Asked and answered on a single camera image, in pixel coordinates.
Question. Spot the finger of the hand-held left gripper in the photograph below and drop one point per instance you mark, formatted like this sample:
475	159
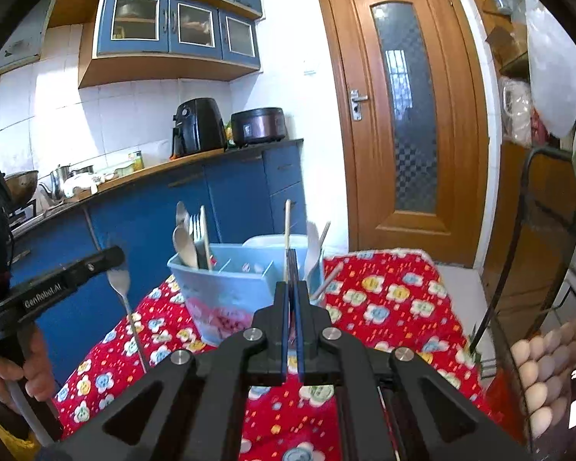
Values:
105	259

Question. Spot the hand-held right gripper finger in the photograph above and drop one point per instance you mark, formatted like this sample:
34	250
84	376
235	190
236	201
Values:
296	317
287	317

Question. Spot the steel fork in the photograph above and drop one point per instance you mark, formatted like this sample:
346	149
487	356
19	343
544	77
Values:
196	230
120	283

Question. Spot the wooden chopstick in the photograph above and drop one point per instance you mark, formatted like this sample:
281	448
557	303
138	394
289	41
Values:
205	235
324	233
327	279

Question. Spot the blue plastic utensil box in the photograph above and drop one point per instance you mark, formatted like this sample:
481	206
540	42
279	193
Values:
235	297

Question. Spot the beige plastic spoon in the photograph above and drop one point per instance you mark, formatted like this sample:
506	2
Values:
186	247

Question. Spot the pair of wooden chopsticks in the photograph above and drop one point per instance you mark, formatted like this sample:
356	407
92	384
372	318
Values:
288	223

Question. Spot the person's left hand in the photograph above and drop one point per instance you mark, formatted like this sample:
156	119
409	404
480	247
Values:
41	374

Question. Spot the white plastic basin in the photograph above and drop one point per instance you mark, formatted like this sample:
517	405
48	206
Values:
269	240

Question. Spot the steel kettle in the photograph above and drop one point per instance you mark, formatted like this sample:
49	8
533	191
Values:
57	180

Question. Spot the red smiley-print tablecloth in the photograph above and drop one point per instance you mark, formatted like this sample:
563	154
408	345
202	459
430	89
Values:
393	297

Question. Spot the metal bowl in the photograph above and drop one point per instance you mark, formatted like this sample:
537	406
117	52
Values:
21	185

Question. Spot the blue kitchen base cabinet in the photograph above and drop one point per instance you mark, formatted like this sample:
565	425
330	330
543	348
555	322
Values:
240	192

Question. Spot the black air fryer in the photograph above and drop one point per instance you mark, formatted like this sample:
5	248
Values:
199	125

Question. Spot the dark rice cooker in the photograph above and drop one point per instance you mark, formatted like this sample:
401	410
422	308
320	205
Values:
259	127

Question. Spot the wooden door with glass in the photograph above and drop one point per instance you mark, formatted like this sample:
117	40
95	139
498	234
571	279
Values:
451	129

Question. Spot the pile of eggs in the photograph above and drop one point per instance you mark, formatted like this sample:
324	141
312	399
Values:
537	374

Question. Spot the wooden shelf unit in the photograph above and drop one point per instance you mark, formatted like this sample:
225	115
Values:
513	192

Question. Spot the plastic bags on shelf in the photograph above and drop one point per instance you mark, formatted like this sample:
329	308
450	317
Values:
518	110

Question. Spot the cardboard box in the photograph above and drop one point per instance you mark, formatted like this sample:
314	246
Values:
504	43

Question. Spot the white plastic bag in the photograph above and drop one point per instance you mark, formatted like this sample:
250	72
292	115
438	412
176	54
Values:
557	67

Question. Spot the blue wall cabinet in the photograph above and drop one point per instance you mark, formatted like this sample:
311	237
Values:
139	65

